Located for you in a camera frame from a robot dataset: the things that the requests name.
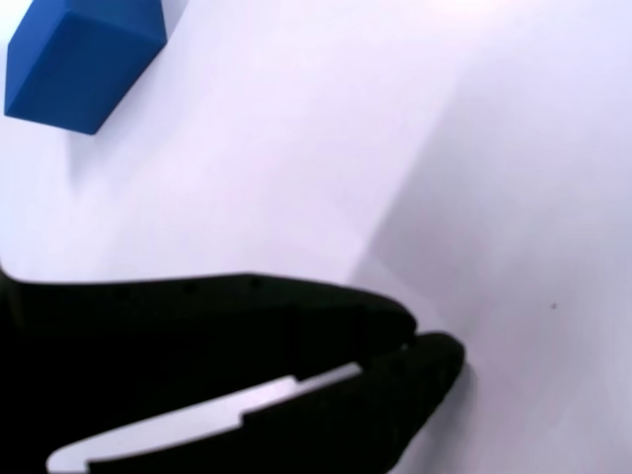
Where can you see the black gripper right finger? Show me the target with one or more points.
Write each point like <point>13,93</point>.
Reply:
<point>375,415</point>

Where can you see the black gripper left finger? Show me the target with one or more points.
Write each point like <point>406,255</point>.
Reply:
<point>173,340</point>

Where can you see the blue cube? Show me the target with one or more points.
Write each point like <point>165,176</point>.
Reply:
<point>74,69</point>

